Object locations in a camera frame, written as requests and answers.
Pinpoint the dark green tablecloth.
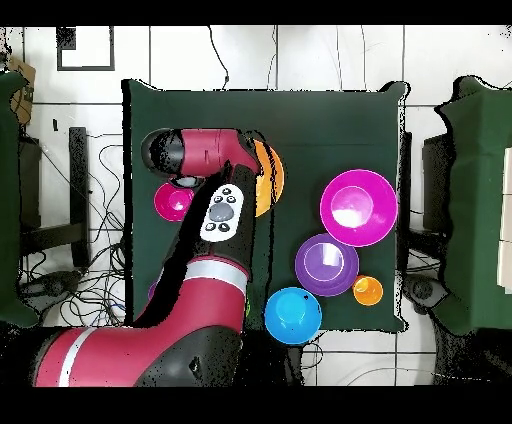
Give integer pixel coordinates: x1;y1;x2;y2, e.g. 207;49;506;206
121;78;411;334

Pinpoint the purple bowl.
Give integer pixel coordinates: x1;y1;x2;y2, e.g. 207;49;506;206
294;233;360;298

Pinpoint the large pink bowl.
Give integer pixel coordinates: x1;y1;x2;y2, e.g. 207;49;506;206
319;169;399;248

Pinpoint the small red bowl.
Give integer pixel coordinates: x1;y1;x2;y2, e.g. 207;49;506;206
153;181;196;223

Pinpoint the cardboard box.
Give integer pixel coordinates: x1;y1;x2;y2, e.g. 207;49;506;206
8;55;37;126

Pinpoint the green-covered side table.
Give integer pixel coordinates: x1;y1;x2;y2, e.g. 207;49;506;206
0;70;41;329
433;75;512;337

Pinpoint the tangle of floor cables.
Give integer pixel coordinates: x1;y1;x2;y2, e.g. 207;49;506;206
19;133;133;327

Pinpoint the large orange bowl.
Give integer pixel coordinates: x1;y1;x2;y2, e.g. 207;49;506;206
252;138;286;218

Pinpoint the yellow-orange cup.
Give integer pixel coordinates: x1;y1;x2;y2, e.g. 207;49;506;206
351;274;384;307

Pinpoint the black square floor frame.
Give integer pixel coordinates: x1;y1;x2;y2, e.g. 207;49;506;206
56;26;116;72

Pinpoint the black hanging cable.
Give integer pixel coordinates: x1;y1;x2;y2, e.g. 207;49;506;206
207;26;230;90

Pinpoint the large blue bowl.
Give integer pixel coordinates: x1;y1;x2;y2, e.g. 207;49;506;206
263;286;324;346

